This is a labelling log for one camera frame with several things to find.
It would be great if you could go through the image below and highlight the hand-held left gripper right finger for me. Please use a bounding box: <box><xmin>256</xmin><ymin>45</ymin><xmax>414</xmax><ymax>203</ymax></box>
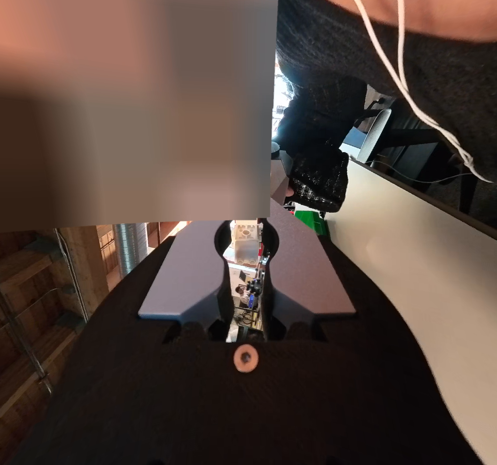
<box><xmin>258</xmin><ymin>200</ymin><xmax>357</xmax><ymax>329</ymax></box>

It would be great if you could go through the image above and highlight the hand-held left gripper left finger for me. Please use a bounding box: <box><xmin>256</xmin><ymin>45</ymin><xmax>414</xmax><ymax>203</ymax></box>
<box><xmin>138</xmin><ymin>220</ymin><xmax>235</xmax><ymax>325</ymax></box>

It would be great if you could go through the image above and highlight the person's right forearm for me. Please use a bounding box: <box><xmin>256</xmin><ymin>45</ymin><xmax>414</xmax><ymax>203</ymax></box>
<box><xmin>272</xmin><ymin>73</ymin><xmax>369</xmax><ymax>214</ymax></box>

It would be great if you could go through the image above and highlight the large green plastic bin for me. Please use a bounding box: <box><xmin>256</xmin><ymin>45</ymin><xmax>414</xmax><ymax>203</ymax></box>
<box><xmin>294</xmin><ymin>209</ymin><xmax>331</xmax><ymax>237</ymax></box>

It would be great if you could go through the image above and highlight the metal conduit pipe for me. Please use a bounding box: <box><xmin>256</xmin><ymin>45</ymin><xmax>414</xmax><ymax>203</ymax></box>
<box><xmin>0</xmin><ymin>290</ymin><xmax>54</xmax><ymax>396</ymax></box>
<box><xmin>54</xmin><ymin>227</ymin><xmax>91</xmax><ymax>323</ymax></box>

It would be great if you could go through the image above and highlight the person's black sweater torso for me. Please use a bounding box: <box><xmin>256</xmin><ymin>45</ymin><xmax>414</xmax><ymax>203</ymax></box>
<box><xmin>276</xmin><ymin>0</ymin><xmax>497</xmax><ymax>217</ymax></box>

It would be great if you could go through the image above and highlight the person's bare neck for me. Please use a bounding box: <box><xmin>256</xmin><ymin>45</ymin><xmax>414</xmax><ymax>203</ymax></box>
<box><xmin>291</xmin><ymin>0</ymin><xmax>497</xmax><ymax>42</ymax></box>

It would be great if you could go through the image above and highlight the corrugated metal duct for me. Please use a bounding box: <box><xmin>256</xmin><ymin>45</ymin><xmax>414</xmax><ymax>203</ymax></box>
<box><xmin>113</xmin><ymin>223</ymin><xmax>150</xmax><ymax>279</ymax></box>

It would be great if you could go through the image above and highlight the black desk frame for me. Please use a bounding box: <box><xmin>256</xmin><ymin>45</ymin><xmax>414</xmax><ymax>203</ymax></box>
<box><xmin>388</xmin><ymin>98</ymin><xmax>480</xmax><ymax>215</ymax></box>

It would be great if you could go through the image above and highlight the white cord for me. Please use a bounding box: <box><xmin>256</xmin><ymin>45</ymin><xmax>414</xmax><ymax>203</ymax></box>
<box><xmin>332</xmin><ymin>0</ymin><xmax>494</xmax><ymax>184</ymax></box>

